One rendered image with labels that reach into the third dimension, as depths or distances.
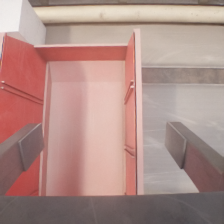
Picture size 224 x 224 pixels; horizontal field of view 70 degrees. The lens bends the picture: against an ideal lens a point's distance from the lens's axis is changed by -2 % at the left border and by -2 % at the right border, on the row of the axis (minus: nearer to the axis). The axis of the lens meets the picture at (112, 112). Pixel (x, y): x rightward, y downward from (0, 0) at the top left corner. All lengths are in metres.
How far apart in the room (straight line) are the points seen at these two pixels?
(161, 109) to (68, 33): 0.27
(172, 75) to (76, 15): 0.25
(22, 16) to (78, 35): 0.12
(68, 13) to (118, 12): 0.11
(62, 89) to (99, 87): 0.08
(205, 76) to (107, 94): 0.22
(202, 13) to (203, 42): 0.06
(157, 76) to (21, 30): 0.28
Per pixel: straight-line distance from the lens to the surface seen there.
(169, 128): 0.16
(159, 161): 0.36
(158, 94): 0.36
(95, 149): 0.34
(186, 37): 0.44
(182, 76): 0.40
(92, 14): 0.41
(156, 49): 0.40
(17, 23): 0.35
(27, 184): 0.32
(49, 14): 0.43
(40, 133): 0.17
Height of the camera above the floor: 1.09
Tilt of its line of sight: 82 degrees down
